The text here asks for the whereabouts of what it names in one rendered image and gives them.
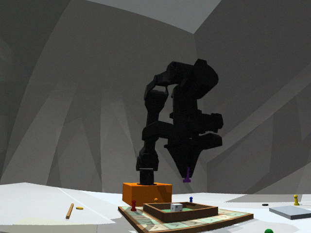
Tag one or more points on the brown rectangular frame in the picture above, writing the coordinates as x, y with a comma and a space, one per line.
193, 229

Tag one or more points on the grey die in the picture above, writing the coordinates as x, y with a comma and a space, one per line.
176, 207

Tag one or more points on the purple pawn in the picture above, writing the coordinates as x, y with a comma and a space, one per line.
187, 180

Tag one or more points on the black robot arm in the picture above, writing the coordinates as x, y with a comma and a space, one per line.
194, 81

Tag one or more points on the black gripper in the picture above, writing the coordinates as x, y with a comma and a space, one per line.
184, 147

